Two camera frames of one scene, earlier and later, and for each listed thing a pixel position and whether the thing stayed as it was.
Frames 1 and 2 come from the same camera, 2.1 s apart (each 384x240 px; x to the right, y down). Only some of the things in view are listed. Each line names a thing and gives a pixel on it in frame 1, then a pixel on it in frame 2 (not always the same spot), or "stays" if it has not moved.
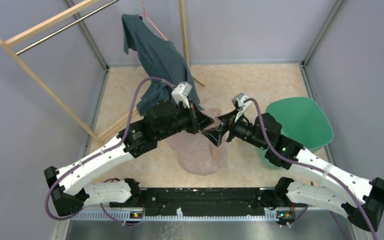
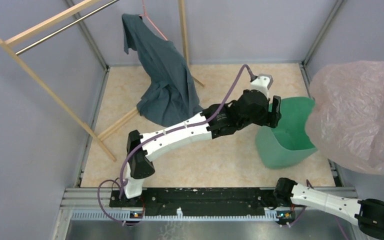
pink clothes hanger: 145,15 stays
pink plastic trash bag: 198,154 → 351,124
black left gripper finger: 203,120 → 276,108
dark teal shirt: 161,59 stays
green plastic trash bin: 302,118 stays
